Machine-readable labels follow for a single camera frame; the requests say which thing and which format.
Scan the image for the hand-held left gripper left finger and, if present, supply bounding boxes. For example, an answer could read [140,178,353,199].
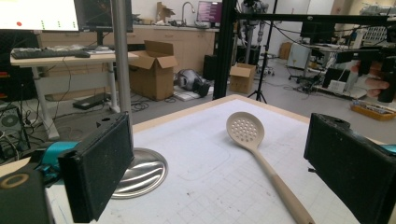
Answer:
[58,111,135,224]

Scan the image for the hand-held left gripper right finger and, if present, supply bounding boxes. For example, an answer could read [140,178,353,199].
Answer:
[303,112,396,224]

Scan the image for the beige slotted spoon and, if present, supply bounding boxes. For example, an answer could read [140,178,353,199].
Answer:
[225,111,316,224]

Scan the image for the yellow tray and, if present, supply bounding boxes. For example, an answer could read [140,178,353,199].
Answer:
[349,100,396,122]

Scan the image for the flat black device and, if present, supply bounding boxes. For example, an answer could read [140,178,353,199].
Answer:
[72,92,112,111]

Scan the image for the black computer tower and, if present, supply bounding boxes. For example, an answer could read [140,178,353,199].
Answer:
[0,104,24,162]

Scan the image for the black tripod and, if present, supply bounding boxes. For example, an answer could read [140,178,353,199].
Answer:
[247,0,279,105]

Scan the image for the white grid mat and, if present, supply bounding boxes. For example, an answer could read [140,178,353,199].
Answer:
[46,98,365,224]

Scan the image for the large open cardboard box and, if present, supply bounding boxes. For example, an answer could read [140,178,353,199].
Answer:
[128,39,179,102]

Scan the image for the metal stand with round base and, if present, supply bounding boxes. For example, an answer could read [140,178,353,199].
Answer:
[110,0,169,201]

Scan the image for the white-legged desk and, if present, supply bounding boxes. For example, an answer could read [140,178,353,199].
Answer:
[9,50,140,141]

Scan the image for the flat white board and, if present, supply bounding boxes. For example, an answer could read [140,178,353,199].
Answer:
[172,85,216,103]

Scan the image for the small cardboard box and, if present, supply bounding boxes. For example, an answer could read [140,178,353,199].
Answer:
[229,63,257,95]

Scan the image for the black keyboard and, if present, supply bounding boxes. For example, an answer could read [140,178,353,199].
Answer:
[10,48,92,61]

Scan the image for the grey and black helmet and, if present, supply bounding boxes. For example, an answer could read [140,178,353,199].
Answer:
[177,68,212,98]

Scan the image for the dark-screen monitor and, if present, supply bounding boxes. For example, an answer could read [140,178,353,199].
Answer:
[74,0,134,48]

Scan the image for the purple-screen monitor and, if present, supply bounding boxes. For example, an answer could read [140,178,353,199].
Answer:
[196,0,224,24]

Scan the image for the white-screen monitor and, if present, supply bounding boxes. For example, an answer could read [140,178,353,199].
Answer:
[0,0,80,33]

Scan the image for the chrome faucet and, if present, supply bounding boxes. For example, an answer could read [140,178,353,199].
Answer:
[181,1,197,26]

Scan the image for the black metal frame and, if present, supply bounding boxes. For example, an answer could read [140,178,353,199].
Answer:
[212,0,396,101]

